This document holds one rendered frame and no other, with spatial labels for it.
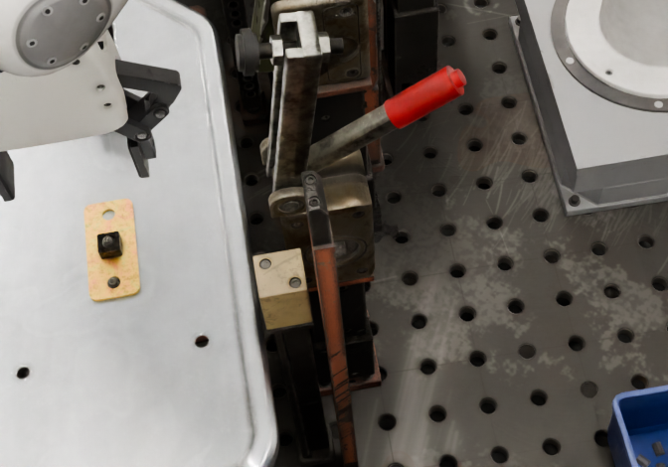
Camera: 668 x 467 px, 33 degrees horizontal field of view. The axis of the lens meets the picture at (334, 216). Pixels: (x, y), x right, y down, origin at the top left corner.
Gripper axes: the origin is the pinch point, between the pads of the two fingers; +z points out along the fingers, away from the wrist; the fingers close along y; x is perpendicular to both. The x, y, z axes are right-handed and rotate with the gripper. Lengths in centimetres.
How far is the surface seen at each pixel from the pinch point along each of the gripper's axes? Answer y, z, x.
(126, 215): -1.3, 11.6, -2.5
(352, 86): -20.9, 16.5, -14.6
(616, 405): -39, 33, 12
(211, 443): -5.7, 11.8, 16.8
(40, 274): 5.6, 11.8, 1.2
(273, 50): -14.5, -9.0, 0.5
